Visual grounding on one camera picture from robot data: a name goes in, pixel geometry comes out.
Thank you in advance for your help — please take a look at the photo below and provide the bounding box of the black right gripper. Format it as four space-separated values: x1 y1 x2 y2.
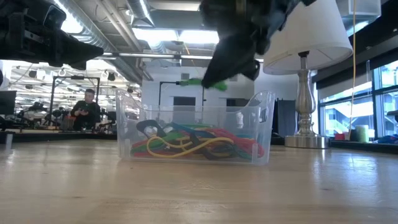
200 0 280 88

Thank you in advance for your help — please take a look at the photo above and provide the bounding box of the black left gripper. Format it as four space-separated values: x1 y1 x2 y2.
6 0 104 70

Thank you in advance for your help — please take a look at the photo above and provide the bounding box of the clear plastic bin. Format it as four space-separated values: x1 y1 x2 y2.
115 89 277 166

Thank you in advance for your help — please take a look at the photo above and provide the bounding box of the person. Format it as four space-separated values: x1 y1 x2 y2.
70 88 102 131

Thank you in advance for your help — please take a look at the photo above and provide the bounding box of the long ceiling light bar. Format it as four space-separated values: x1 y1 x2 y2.
93 51 265 63

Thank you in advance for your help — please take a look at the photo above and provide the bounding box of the dark blue panel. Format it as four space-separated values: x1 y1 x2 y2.
273 99 295 146

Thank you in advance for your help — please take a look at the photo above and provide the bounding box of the white shade silver table lamp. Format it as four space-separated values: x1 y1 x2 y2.
262 0 354 149

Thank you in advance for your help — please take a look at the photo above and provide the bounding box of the black monitor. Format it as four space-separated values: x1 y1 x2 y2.
0 90 17 116

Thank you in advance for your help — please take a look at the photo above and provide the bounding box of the pale green cylinder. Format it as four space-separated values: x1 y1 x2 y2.
355 124 370 143

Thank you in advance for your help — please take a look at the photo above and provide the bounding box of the blue object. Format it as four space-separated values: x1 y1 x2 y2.
373 134 398 144

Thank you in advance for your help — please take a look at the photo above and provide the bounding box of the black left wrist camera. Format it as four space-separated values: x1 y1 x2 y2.
42 4 68 31

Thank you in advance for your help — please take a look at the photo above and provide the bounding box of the silver ventilation duct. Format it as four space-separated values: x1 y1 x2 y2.
52 0 155 82

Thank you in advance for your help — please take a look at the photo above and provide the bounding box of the black doorway frame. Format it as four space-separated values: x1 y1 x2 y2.
158 80 206 108

